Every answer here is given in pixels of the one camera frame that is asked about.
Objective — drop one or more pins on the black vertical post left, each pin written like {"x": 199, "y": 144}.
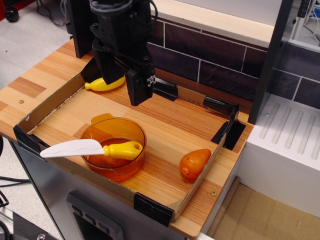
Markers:
{"x": 80, "y": 20}

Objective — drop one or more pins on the yellow handled white toy knife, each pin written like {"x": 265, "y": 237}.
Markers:
{"x": 90, "y": 147}

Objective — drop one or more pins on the yellow toy banana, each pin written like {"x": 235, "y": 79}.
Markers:
{"x": 100, "y": 85}

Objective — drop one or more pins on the grey toy oven panel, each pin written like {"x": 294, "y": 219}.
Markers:
{"x": 91, "y": 223}

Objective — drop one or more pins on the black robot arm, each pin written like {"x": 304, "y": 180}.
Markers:
{"x": 112, "y": 5}

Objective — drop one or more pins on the dark grey vertical post right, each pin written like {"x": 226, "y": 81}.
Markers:
{"x": 264, "y": 87}

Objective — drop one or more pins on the white toy sink drainboard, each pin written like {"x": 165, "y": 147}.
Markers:
{"x": 281, "y": 158}

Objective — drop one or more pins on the cardboard fence with black tape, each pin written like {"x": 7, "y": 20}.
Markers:
{"x": 173, "y": 128}

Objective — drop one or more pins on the orange transparent plastic pot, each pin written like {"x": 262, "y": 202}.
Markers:
{"x": 107, "y": 130}

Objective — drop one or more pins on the orange toy carrot with face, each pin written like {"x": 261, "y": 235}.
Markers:
{"x": 192, "y": 163}

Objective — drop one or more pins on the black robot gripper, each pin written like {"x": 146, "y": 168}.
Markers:
{"x": 120, "y": 49}

